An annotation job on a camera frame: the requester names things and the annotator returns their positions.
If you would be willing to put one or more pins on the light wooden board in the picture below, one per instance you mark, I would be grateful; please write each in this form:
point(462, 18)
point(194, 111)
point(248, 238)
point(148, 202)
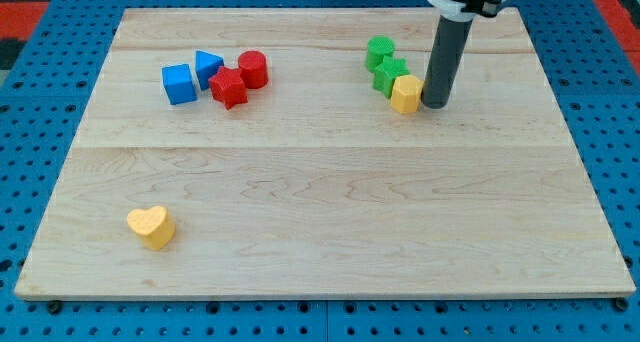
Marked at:
point(315, 188)

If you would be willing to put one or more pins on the green star block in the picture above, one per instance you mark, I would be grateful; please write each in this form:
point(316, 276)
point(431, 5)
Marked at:
point(386, 72)

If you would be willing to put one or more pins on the yellow hexagon block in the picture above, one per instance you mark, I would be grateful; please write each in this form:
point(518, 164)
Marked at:
point(406, 94)

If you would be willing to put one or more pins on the red cylinder block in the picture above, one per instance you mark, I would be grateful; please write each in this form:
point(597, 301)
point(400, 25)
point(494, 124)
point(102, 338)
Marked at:
point(253, 69)

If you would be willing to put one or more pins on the red star block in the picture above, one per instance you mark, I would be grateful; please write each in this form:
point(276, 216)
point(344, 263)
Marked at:
point(228, 87)

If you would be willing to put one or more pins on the green cylinder block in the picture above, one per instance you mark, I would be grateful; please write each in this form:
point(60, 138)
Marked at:
point(378, 47)

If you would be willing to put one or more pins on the blue triangle block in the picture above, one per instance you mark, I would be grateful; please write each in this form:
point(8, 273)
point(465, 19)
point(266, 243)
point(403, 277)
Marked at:
point(206, 65)

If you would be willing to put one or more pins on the blue cube block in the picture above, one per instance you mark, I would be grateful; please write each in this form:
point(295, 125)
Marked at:
point(178, 84)

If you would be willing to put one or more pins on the yellow heart block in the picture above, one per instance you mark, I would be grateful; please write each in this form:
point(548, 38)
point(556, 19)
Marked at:
point(154, 226)

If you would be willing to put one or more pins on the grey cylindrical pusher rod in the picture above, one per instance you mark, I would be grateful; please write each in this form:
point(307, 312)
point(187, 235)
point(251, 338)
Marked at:
point(446, 55)

